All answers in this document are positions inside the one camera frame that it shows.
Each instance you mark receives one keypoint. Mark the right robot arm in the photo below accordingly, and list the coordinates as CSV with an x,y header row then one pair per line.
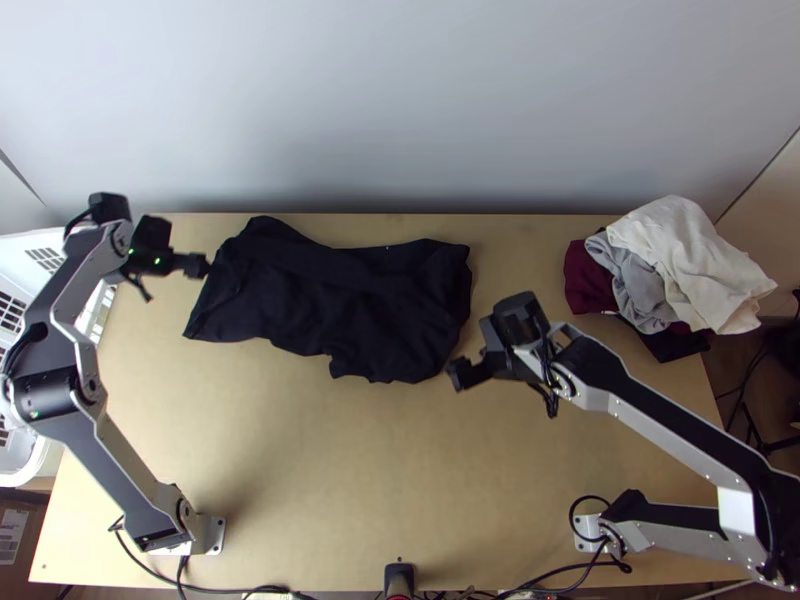
x,y
656,406

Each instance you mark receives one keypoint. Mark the maroon garment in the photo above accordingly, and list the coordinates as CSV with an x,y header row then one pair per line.
x,y
584,281

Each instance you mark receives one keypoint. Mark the white garment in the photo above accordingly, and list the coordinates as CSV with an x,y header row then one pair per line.
x,y
700,262

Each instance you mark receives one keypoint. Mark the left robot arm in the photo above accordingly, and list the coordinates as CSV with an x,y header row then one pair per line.
x,y
75,412

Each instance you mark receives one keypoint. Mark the black garment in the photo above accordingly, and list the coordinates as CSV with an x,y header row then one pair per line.
x,y
672,347

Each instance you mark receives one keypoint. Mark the white laundry basket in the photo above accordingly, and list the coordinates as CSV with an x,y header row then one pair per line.
x,y
15,294

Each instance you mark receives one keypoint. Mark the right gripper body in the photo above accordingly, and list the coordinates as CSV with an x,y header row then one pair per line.
x,y
472,370

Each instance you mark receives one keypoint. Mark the cardboard box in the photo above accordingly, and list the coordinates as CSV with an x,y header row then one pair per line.
x,y
19,537

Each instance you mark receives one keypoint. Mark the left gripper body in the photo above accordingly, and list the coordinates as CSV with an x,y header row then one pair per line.
x,y
192,264

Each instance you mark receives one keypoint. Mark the black t-shirt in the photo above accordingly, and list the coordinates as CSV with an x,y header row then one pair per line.
x,y
344,300

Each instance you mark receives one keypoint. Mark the grey garment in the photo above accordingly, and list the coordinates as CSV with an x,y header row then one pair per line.
x,y
637,287

